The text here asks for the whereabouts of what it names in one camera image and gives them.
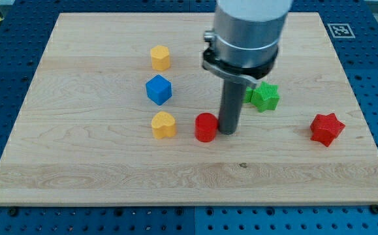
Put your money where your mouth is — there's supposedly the red star block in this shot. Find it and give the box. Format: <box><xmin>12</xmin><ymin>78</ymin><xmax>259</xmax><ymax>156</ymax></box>
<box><xmin>310</xmin><ymin>113</ymin><xmax>345</xmax><ymax>147</ymax></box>

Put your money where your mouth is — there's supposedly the wooden board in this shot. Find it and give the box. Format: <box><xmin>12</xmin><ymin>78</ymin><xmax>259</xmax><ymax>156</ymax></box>
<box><xmin>0</xmin><ymin>12</ymin><xmax>378</xmax><ymax>207</ymax></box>

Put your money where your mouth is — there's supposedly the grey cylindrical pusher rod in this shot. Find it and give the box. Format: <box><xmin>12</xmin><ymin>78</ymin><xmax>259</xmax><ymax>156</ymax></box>
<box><xmin>218</xmin><ymin>80</ymin><xmax>246</xmax><ymax>135</ymax></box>

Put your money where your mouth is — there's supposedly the red cylinder block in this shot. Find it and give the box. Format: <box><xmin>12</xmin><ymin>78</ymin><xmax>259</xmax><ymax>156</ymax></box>
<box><xmin>195</xmin><ymin>113</ymin><xmax>218</xmax><ymax>142</ymax></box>

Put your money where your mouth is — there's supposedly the blue cube block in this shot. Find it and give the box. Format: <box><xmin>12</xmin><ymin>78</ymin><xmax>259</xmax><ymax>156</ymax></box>
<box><xmin>146</xmin><ymin>74</ymin><xmax>172</xmax><ymax>106</ymax></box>

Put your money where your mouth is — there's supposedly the yellow heart block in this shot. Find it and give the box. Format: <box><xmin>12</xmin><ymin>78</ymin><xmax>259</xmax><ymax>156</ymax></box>
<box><xmin>151</xmin><ymin>111</ymin><xmax>177</xmax><ymax>139</ymax></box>

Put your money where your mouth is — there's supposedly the yellow hexagon block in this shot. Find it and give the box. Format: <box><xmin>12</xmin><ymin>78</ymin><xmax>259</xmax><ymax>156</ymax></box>
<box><xmin>150</xmin><ymin>45</ymin><xmax>171</xmax><ymax>71</ymax></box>

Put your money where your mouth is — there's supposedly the white fiducial marker tag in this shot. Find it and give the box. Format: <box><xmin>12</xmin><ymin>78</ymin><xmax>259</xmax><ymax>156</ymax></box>
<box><xmin>328</xmin><ymin>23</ymin><xmax>355</xmax><ymax>39</ymax></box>

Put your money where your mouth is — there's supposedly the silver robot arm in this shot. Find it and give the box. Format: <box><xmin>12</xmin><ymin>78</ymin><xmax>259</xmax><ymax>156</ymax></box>
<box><xmin>202</xmin><ymin>0</ymin><xmax>293</xmax><ymax>135</ymax></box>

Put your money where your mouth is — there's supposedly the green cylinder block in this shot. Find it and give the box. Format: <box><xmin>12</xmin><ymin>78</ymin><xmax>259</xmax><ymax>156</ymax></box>
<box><xmin>243</xmin><ymin>87</ymin><xmax>253</xmax><ymax>103</ymax></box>

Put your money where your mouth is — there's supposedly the green star block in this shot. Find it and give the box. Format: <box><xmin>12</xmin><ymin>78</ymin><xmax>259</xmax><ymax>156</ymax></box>
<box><xmin>250</xmin><ymin>82</ymin><xmax>280</xmax><ymax>112</ymax></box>

